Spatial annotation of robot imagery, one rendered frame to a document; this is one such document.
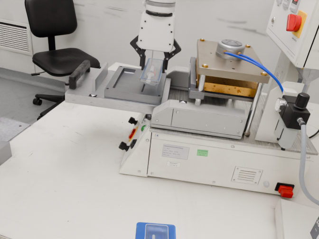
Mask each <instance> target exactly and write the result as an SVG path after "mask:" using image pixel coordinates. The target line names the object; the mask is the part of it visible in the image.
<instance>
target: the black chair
mask: <svg viewBox="0 0 319 239"><path fill-rule="evenodd" d="M24 3H25V9H26V13H27V17H28V22H29V27H30V30H31V32H32V34H33V35H34V36H36V37H48V48H49V51H45V52H38V53H35V54H34V55H33V57H32V59H33V60H32V62H33V63H34V64H36V65H37V66H38V67H40V68H41V69H42V70H44V72H40V73H33V74H31V75H32V76H34V75H40V74H41V73H45V72H47V73H48V74H49V75H51V76H55V77H63V76H65V77H66V83H65V93H66V91H67V90H68V89H69V75H71V74H72V73H73V72H74V71H75V70H76V68H77V67H78V66H79V65H80V64H81V63H82V62H83V61H84V60H89V61H90V67H91V68H98V69H100V68H101V67H100V62H99V61H98V60H97V59H96V58H94V57H93V56H91V55H89V54H87V53H86V52H84V51H82V50H80V49H78V48H64V49H58V50H56V45H55V36H60V35H67V34H72V33H73V32H74V31H75V30H76V28H77V20H76V14H75V7H74V3H73V0H25V2H24ZM35 97H36V98H34V100H33V104H35V105H36V104H37V105H41V104H42V100H40V99H44V100H48V101H52V102H56V104H54V105H53V106H51V107H50V108H48V109H46V110H45V111H43V112H41V113H40V116H39V117H38V118H37V121H38V120H39V119H40V118H42V117H43V116H45V115H46V114H47V113H49V112H50V111H51V110H52V109H54V108H55V107H56V106H58V105H59V104H60V103H62V102H63V101H64V100H65V95H64V96H59V95H45V94H36V95H35Z"/></svg>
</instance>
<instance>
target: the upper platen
mask: <svg viewBox="0 0 319 239"><path fill-rule="evenodd" d="M199 78H200V74H198V70H197V58H196V82H197V84H196V88H198V83H199ZM256 87H257V83H256V82H250V81H242V80H235V79H228V78H221V77H214V76H207V75H206V80H205V85H204V90H205V95H204V96H210V97H218V98H224V99H232V100H238V101H248V102H252V101H253V97H254V94H255V90H256Z"/></svg>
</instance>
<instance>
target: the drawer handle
mask: <svg viewBox="0 0 319 239"><path fill-rule="evenodd" d="M85 72H90V61H89V60H84V61H83V62H82V63H81V64H80V65H79V66H78V67H77V68H76V70H75V71H74V72H73V73H72V74H71V75H70V76H69V88H72V89H76V88H77V86H76V82H77V81H78V80H79V79H80V77H81V76H82V75H83V74H84V73H85Z"/></svg>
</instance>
